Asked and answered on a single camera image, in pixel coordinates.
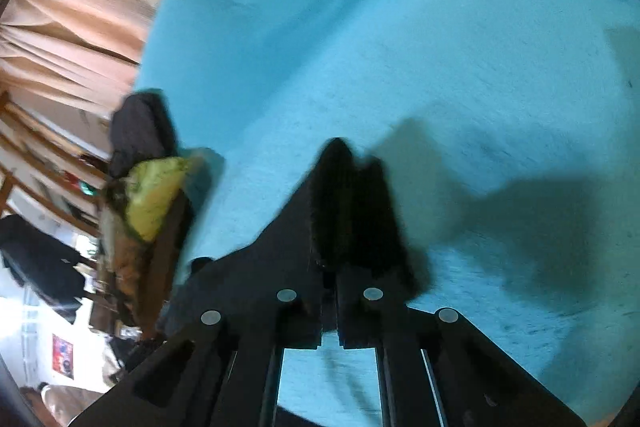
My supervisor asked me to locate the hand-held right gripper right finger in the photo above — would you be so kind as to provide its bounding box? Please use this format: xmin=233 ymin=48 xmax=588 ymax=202
xmin=336 ymin=267 xmax=588 ymax=427

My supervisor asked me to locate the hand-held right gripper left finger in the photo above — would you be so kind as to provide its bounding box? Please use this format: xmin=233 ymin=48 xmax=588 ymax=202
xmin=70 ymin=167 xmax=323 ymax=427

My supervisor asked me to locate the yellow-green jacket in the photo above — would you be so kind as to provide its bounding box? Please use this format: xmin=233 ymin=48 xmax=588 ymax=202
xmin=122 ymin=156 xmax=206 ymax=244

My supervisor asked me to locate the camouflage jacket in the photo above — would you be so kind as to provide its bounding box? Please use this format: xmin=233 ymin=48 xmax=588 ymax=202
xmin=100 ymin=184 xmax=151 ymax=313

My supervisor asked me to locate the black puffer jacket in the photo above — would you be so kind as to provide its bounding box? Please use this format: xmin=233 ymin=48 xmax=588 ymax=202
xmin=109 ymin=91 xmax=178 ymax=180

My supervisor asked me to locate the black hanging garment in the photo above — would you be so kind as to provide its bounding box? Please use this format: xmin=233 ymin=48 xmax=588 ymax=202
xmin=0 ymin=213 xmax=85 ymax=324

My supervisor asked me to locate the turquoise fleece blanket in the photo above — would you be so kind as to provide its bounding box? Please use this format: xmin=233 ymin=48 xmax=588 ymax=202
xmin=135 ymin=0 xmax=633 ymax=425

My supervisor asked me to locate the wooden shelf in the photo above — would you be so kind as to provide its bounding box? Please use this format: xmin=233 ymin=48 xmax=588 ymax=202
xmin=0 ymin=89 xmax=113 ymax=240

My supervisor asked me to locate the beige striped curtain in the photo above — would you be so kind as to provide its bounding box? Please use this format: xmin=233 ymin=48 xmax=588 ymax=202
xmin=0 ymin=0 xmax=226 ymax=108

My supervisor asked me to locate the wall poster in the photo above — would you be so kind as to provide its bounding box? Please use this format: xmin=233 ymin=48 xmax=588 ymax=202
xmin=51 ymin=333 xmax=75 ymax=381

